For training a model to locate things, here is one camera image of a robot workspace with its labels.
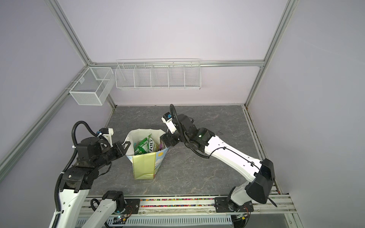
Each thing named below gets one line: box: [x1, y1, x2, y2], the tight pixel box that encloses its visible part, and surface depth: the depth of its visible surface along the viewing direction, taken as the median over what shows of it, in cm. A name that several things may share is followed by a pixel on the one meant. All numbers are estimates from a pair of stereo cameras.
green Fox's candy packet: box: [133, 137, 149, 156], surface depth 81 cm
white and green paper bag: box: [122, 128, 170, 180], surface depth 77 cm
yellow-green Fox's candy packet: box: [147, 133, 160, 153], surface depth 80 cm
